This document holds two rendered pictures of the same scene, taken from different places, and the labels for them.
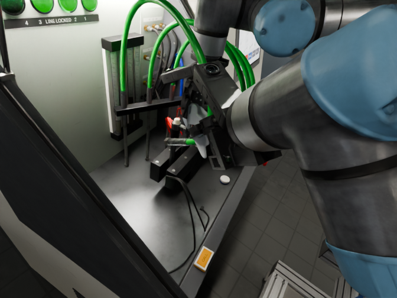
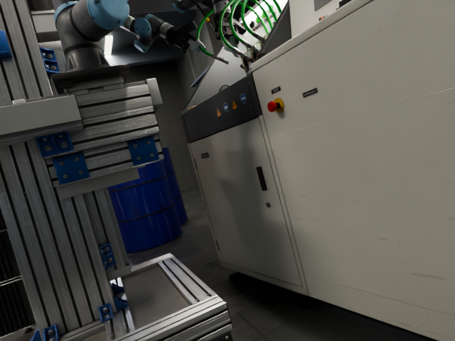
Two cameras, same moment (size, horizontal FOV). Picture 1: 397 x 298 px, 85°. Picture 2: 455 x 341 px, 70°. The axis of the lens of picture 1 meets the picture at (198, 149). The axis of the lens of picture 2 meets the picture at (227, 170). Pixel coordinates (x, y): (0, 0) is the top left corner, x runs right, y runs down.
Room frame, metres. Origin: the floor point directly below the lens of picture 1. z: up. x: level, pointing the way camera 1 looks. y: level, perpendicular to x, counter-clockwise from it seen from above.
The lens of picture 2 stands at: (1.43, -1.34, 0.69)
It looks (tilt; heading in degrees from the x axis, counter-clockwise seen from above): 3 degrees down; 130
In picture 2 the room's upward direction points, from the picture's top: 15 degrees counter-clockwise
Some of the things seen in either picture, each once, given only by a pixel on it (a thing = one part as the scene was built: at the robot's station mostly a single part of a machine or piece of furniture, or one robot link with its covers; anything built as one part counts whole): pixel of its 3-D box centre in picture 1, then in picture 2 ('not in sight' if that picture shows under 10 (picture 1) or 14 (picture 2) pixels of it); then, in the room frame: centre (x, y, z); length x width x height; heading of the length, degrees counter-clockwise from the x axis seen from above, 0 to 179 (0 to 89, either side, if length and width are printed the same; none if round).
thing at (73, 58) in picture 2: not in sight; (87, 65); (0.44, -0.72, 1.09); 0.15 x 0.15 x 0.10
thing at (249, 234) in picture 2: not in sight; (237, 203); (0.45, -0.16, 0.44); 0.65 x 0.02 x 0.68; 160
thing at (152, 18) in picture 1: (154, 54); not in sight; (0.85, 0.25, 1.20); 0.13 x 0.03 x 0.31; 160
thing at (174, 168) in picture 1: (186, 157); not in sight; (0.65, 0.04, 0.91); 0.34 x 0.10 x 0.15; 160
